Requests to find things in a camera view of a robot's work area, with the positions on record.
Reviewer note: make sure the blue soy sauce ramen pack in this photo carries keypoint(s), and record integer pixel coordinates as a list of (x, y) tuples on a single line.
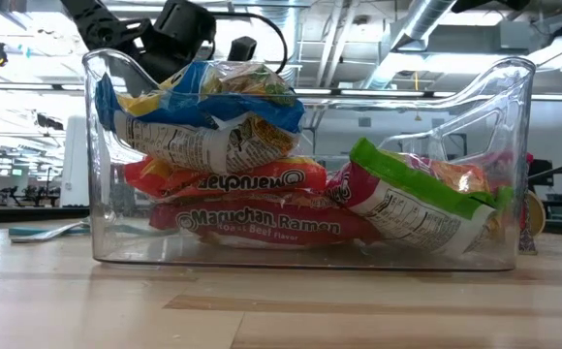
[(189, 116)]

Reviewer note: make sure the orange ramen noodle pack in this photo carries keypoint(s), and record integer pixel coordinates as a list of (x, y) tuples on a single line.
[(252, 180)]

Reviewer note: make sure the teal silicone spoon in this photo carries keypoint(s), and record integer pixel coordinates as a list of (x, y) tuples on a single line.
[(34, 230)]

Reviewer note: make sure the clear plastic bin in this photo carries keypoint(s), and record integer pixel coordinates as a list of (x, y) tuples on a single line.
[(310, 262)]

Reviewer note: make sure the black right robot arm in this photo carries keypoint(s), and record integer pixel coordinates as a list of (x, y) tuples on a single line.
[(489, 4)]

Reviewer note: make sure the red-lid spice container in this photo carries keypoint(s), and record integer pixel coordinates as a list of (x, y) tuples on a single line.
[(528, 218)]

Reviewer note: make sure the silver ventilation duct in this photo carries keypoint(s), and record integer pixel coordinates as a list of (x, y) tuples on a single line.
[(421, 24), (281, 19)]

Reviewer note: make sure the pink green-edged ramen pack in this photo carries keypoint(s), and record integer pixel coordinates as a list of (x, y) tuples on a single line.
[(407, 203)]

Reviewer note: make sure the tan-lid spice jar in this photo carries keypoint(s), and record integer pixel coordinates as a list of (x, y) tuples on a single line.
[(539, 213)]

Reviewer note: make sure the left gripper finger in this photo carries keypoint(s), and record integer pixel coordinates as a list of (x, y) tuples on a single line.
[(160, 68), (242, 48)]

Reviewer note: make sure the silver metal spoon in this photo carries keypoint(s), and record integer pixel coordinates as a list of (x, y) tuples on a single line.
[(43, 237)]

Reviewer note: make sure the red roast beef ramen pack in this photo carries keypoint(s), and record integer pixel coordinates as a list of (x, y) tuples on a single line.
[(261, 225)]

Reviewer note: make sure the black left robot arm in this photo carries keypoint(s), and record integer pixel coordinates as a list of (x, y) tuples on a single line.
[(97, 24)]

